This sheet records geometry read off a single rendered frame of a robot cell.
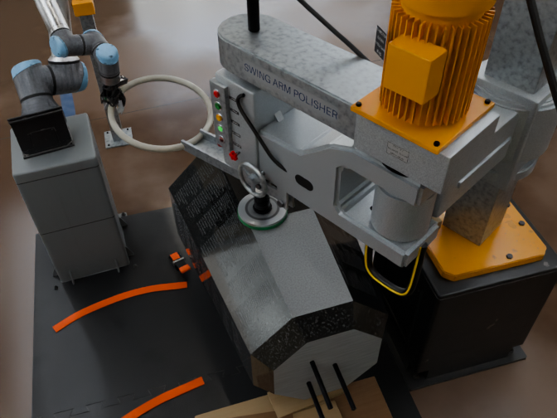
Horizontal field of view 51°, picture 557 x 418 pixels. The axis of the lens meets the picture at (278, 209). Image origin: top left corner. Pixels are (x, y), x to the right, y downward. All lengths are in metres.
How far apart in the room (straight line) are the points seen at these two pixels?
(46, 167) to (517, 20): 2.15
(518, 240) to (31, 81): 2.36
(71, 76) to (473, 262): 2.09
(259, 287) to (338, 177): 0.68
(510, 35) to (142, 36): 4.16
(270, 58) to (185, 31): 3.92
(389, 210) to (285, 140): 0.45
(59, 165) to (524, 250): 2.18
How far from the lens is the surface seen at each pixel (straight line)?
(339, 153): 1.80
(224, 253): 2.56
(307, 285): 2.28
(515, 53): 2.12
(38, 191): 3.10
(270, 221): 2.45
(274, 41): 1.94
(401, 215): 1.79
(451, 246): 2.61
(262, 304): 2.31
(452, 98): 1.51
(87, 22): 3.97
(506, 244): 2.70
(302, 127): 2.06
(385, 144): 1.61
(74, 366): 3.25
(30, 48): 5.88
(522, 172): 2.37
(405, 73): 1.41
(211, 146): 2.64
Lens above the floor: 2.68
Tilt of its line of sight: 45 degrees down
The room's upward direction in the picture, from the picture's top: 1 degrees counter-clockwise
